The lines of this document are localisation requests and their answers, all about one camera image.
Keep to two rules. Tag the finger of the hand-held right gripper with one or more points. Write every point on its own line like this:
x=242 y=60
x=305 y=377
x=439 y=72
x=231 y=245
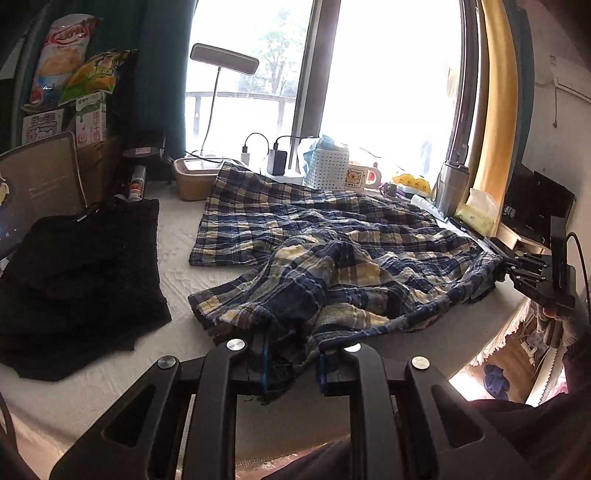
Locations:
x=526 y=261
x=531 y=285

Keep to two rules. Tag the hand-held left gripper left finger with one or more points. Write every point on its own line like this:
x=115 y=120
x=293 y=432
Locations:
x=217 y=378

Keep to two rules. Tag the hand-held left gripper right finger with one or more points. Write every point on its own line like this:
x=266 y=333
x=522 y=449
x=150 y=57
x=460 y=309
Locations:
x=364 y=383

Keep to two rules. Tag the blue yellow plaid shirt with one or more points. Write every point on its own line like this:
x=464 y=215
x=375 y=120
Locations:
x=332 y=249

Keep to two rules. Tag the person's right forearm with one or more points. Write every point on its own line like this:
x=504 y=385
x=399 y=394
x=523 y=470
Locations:
x=579 y=374

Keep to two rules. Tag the person's right hand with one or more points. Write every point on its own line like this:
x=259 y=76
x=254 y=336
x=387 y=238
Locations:
x=561 y=330

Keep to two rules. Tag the black box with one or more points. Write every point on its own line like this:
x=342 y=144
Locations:
x=535 y=203

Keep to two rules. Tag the tissue pack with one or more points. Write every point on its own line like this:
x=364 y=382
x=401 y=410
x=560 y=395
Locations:
x=478 y=212

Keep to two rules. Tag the blue slippers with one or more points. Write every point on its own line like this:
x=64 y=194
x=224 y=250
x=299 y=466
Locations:
x=496 y=381

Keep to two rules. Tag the metal thermos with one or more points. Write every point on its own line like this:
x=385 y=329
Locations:
x=451 y=191

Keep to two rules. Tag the yellow duck toy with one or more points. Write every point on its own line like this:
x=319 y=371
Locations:
x=411 y=183

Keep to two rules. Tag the folded black cloth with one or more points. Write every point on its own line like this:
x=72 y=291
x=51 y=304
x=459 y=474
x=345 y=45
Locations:
x=87 y=281

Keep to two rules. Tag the white bear mug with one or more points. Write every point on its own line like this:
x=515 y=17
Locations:
x=358 y=177

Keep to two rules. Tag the brown tray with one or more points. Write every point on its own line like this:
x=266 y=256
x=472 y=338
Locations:
x=194 y=184

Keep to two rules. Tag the small spray can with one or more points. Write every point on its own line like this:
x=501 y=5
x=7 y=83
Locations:
x=137 y=182

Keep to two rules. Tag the white perforated basket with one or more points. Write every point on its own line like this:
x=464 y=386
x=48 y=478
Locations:
x=325 y=168

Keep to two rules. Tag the brown cardboard box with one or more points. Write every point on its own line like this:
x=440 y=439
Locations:
x=99 y=168

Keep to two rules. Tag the black device with label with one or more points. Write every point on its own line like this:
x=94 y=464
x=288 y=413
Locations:
x=144 y=146

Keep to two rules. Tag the open laptop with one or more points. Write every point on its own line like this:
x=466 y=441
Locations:
x=39 y=184

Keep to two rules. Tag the green and white carton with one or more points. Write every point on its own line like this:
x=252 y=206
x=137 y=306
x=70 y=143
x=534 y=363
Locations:
x=91 y=117

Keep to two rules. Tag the white printed box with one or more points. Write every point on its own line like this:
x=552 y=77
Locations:
x=42 y=125

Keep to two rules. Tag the teal curtain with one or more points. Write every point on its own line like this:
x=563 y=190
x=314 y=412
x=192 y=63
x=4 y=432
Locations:
x=152 y=69

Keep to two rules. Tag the white desk lamp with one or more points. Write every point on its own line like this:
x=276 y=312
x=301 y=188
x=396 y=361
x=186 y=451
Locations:
x=224 y=57

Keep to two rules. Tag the green chips bag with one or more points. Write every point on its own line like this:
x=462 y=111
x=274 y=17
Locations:
x=94 y=74

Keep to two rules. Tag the red and white chips bag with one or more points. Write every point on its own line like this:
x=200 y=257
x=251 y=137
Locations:
x=57 y=60

